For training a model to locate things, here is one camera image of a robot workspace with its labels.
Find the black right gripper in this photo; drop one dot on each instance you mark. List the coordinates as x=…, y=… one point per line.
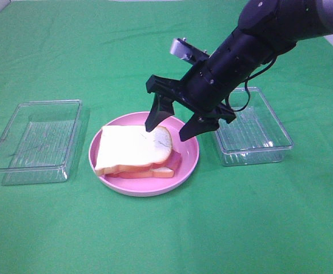
x=199, y=91

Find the bacon strip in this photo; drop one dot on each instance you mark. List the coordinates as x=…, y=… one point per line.
x=174, y=160

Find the toast bread slice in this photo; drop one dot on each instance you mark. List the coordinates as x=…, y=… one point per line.
x=162, y=172
x=132, y=149

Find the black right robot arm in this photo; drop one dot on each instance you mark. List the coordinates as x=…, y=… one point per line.
x=265, y=30

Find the pink plate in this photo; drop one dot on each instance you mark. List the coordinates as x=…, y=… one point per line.
x=144, y=187

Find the right clear plastic tray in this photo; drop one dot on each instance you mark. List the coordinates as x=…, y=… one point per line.
x=255, y=136

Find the clear plastic tray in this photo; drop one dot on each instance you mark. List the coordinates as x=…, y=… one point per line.
x=255, y=136
x=39, y=142

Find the left clear plastic tray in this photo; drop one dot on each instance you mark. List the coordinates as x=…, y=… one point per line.
x=39, y=142

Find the green tablecloth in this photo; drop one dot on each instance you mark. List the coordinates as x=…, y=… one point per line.
x=267, y=218

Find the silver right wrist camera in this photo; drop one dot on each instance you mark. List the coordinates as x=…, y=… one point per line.
x=187, y=52

